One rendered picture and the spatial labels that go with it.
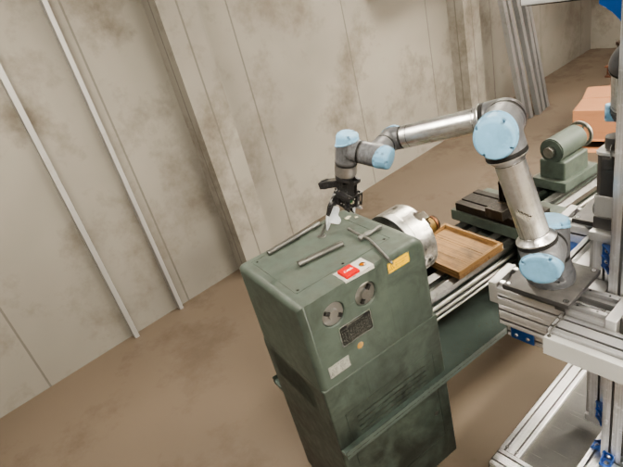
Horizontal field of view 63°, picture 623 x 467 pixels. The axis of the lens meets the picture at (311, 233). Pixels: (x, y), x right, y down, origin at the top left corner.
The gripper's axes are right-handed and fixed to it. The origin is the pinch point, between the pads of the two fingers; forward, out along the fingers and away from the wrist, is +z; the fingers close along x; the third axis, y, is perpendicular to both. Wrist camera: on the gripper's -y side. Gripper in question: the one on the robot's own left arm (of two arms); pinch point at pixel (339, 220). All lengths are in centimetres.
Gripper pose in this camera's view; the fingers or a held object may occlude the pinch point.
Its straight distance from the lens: 184.6
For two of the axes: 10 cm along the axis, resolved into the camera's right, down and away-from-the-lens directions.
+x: 6.8, -4.3, 5.9
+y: 7.3, 3.9, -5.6
